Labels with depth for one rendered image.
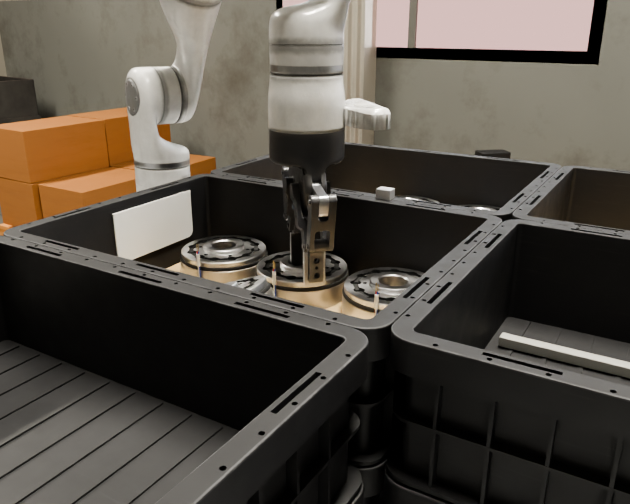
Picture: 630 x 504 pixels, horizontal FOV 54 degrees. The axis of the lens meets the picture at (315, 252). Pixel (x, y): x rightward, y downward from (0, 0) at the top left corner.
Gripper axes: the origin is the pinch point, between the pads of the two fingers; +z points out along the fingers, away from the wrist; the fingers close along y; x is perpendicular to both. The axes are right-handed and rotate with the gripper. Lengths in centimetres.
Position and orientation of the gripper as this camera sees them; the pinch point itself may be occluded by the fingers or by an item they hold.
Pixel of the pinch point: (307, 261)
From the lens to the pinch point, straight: 66.1
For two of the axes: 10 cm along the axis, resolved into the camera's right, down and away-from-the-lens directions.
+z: 0.0, 9.4, 3.5
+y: 2.5, 3.4, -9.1
